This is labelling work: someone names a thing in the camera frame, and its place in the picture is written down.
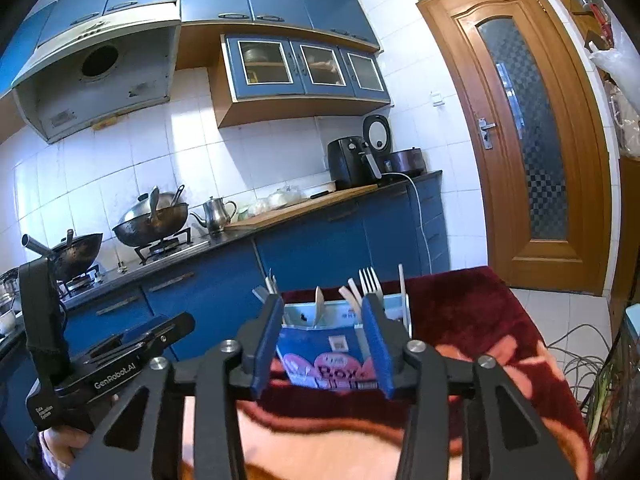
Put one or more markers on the black kitchen knife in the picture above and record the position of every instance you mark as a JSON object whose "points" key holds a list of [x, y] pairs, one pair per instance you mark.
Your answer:
{"points": [[321, 193]]}

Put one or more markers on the light blue stool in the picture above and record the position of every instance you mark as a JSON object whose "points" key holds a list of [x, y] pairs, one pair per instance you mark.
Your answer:
{"points": [[632, 322]]}

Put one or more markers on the wooden door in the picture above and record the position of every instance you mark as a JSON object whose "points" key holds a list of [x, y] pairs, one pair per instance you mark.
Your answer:
{"points": [[575, 160]]}

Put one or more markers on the person's left hand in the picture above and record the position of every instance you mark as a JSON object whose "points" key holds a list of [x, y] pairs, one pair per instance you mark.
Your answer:
{"points": [[60, 444]]}

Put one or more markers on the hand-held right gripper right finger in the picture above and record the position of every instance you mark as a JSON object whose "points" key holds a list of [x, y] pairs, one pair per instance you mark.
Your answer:
{"points": [[376, 350]]}

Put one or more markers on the white covered bowls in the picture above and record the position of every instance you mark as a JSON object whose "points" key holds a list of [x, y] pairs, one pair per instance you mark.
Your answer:
{"points": [[277, 200]]}

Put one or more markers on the black rice cooker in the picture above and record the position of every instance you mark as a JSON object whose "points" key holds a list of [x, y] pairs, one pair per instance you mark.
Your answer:
{"points": [[405, 160]]}

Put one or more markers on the blue base cabinet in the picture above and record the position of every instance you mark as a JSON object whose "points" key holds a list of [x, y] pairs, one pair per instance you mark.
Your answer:
{"points": [[300, 255]]}

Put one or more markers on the small black wok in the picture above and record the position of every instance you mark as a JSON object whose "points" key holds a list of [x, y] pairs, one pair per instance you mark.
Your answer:
{"points": [[75, 255]]}

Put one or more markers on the large black wok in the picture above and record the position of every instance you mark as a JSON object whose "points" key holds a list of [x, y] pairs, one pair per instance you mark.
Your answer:
{"points": [[150, 232]]}

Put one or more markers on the white wall socket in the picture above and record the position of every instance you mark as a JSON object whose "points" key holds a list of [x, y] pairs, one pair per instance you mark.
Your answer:
{"points": [[437, 99]]}

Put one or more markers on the black air fryer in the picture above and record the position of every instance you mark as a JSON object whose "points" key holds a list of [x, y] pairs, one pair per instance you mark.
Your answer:
{"points": [[350, 162]]}

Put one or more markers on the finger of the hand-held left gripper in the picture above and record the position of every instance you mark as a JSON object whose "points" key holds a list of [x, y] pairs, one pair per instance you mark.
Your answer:
{"points": [[165, 330]]}

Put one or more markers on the red printed blanket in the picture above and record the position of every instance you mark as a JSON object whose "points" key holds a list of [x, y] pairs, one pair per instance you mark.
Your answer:
{"points": [[500, 340]]}

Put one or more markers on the white plastic fork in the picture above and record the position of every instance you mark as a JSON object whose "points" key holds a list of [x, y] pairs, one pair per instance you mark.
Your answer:
{"points": [[370, 280]]}

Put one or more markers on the steel kettle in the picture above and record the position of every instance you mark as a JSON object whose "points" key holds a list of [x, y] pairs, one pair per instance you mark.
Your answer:
{"points": [[216, 215]]}

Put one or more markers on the steel pot lid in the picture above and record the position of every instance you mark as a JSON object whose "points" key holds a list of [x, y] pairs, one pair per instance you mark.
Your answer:
{"points": [[140, 210]]}

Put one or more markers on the gas stove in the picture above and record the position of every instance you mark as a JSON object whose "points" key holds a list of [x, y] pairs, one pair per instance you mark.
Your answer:
{"points": [[170, 250]]}

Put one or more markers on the white plastic spoon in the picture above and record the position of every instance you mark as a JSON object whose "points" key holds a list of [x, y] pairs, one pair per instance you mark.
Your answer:
{"points": [[349, 302]]}

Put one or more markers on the wooden cutting board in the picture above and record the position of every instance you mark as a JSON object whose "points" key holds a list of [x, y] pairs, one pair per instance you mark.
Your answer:
{"points": [[300, 207]]}

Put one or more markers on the blue glass-door wall cabinet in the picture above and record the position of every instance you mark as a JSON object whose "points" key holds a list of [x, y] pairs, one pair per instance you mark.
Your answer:
{"points": [[310, 72]]}

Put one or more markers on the grey range hood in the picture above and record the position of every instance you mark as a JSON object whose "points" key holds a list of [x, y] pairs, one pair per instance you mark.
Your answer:
{"points": [[75, 95]]}

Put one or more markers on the white plastic bag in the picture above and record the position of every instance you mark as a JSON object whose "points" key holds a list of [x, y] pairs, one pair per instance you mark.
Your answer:
{"points": [[615, 60]]}

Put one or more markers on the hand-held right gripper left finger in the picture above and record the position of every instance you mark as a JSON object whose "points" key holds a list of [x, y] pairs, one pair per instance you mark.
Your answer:
{"points": [[265, 350]]}

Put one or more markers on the blue utensil box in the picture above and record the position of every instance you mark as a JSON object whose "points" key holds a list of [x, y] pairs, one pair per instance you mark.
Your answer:
{"points": [[320, 355]]}

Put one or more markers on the white plastic knife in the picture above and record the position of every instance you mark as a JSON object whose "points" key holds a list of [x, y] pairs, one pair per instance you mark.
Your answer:
{"points": [[403, 290]]}

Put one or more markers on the steel ladle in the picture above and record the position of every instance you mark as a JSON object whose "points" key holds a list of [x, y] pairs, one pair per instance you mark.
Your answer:
{"points": [[153, 205]]}

